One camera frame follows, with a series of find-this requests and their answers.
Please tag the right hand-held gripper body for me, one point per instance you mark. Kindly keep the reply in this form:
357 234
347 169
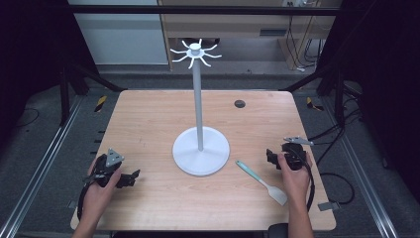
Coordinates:
295 155

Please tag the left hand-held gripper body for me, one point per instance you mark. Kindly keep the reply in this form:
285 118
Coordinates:
114 158

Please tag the person's right hand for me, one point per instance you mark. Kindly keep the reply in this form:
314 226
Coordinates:
296 185

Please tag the person's left hand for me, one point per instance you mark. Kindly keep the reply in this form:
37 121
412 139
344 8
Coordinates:
97 200

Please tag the yellow black tape strip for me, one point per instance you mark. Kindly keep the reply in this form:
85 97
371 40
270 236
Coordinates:
312 104
100 103

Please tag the dark round table grommet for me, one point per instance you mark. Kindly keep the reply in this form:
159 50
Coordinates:
239 103

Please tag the white hook stand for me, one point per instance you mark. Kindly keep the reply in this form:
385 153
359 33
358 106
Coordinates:
198 99

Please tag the white cabinet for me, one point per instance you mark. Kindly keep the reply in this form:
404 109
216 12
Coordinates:
122 36

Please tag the light wooden desk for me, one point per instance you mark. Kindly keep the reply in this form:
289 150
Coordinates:
231 23

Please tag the grey metal table bracket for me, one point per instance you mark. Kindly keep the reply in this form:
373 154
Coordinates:
328 206

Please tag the metal floor rail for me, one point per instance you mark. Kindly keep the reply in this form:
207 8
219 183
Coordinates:
360 172
43 165

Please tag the black frame strut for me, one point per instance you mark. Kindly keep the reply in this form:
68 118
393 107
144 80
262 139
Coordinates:
82 77
332 79

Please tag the black horizontal frame beam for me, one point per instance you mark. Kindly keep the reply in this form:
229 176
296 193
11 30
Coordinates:
198 10

